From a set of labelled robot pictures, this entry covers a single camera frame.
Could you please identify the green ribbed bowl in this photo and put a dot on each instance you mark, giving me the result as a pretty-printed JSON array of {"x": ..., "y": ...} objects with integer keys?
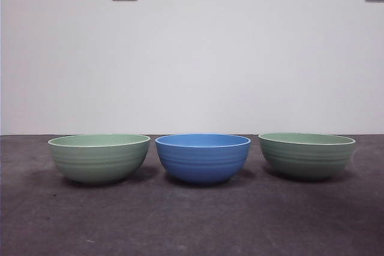
[
  {"x": 99, "y": 163},
  {"x": 306, "y": 163}
]

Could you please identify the blue ribbed bowl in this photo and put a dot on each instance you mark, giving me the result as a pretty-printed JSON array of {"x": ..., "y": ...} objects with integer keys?
[{"x": 204, "y": 163}]

